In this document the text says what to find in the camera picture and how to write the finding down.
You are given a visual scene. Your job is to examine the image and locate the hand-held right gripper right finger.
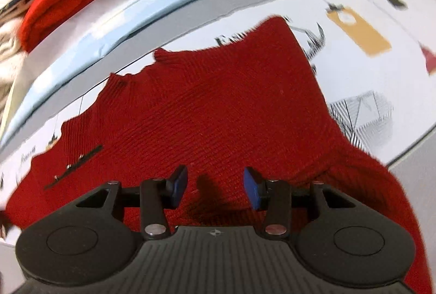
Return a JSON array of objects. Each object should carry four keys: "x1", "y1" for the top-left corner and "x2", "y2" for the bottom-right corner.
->
[{"x1": 243, "y1": 166, "x2": 355, "y2": 242}]

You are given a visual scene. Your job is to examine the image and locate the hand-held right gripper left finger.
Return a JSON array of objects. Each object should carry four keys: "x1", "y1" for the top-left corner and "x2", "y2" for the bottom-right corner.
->
[{"x1": 73, "y1": 165, "x2": 189, "y2": 242}]

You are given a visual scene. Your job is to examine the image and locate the dark red knit sweater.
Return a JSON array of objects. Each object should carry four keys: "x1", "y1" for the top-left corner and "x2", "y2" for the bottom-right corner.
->
[{"x1": 5, "y1": 15, "x2": 430, "y2": 294}]

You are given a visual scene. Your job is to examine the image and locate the deer printed cloth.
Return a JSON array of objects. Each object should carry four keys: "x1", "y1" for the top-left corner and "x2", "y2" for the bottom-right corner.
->
[{"x1": 0, "y1": 0, "x2": 436, "y2": 243}]

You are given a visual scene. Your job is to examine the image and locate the cream folded blanket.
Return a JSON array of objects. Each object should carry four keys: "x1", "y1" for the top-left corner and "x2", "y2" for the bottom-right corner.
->
[{"x1": 0, "y1": 17, "x2": 28, "y2": 92}]

